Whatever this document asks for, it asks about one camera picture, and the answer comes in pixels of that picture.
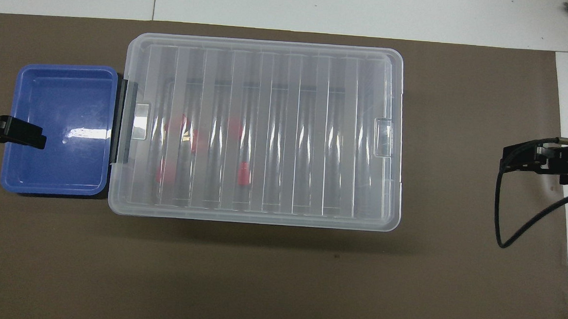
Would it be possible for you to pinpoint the red block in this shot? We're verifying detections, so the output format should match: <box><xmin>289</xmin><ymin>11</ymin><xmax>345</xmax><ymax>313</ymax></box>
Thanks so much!
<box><xmin>155</xmin><ymin>160</ymin><xmax>177</xmax><ymax>185</ymax></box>
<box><xmin>165</xmin><ymin>115</ymin><xmax>188</xmax><ymax>134</ymax></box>
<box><xmin>188</xmin><ymin>130</ymin><xmax>203</xmax><ymax>155</ymax></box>

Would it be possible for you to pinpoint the clear ribbed plastic lid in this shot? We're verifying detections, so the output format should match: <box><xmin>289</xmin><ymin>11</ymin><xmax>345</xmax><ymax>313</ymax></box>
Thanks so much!
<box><xmin>106</xmin><ymin>31</ymin><xmax>411</xmax><ymax>233</ymax></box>

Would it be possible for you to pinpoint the blue plastic tray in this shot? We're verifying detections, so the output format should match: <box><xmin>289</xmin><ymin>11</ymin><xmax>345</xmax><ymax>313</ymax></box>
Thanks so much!
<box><xmin>0</xmin><ymin>60</ymin><xmax>119</xmax><ymax>199</ymax></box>

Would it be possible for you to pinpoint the clear plastic storage box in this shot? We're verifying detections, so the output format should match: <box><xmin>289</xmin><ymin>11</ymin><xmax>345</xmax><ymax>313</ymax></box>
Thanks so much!
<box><xmin>109</xmin><ymin>34</ymin><xmax>408</xmax><ymax>230</ymax></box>

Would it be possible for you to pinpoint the brown paper table mat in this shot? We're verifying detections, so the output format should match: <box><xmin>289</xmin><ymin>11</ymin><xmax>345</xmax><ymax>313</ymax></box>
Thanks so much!
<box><xmin>0</xmin><ymin>12</ymin><xmax>568</xmax><ymax>319</ymax></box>

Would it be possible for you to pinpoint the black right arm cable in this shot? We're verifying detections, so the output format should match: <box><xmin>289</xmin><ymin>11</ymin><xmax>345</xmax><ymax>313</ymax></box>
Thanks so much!
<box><xmin>492</xmin><ymin>134</ymin><xmax>568</xmax><ymax>252</ymax></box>

